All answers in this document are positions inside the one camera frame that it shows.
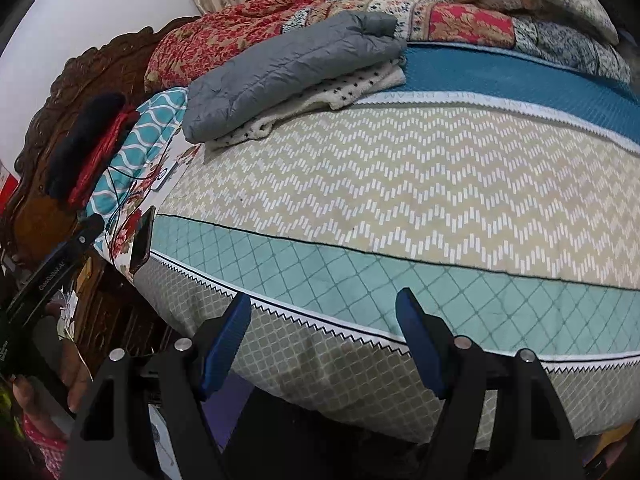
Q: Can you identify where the red floral patchwork quilt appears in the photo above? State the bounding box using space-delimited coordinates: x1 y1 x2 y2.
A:
144 0 634 95

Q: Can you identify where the black smartphone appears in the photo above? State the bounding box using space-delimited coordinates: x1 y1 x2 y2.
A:
128 205 157 276

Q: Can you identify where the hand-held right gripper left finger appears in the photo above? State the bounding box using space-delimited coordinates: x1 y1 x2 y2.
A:
60 291 253 480

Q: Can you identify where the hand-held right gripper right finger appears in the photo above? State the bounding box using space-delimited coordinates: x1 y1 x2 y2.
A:
394 287 587 480

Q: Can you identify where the white power adapter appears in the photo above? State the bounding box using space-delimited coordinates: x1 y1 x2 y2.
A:
149 162 177 194

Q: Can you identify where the person's left hand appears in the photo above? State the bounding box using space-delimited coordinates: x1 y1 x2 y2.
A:
10 330 96 426

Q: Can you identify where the grey puffer jacket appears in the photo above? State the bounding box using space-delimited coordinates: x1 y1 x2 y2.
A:
181 10 409 144

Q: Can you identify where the chevron patterned mattress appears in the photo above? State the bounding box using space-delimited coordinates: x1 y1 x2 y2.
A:
131 40 640 452

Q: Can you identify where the red knitted cloth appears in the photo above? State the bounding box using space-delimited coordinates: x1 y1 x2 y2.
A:
66 108 142 209

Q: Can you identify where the red box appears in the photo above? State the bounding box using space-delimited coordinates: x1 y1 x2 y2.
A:
0 159 17 206

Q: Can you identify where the cream dotted fleece garment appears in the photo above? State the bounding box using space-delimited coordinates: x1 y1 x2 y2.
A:
202 57 407 152

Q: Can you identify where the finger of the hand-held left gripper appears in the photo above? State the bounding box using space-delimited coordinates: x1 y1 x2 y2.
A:
4 215 106 322

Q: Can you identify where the carved wooden headboard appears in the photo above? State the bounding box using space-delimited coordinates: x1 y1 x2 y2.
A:
0 16 202 386

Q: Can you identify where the teal floral pillow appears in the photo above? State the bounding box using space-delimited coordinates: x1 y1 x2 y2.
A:
84 86 204 267

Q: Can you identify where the person's left forearm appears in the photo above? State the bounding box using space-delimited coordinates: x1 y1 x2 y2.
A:
15 410 69 480

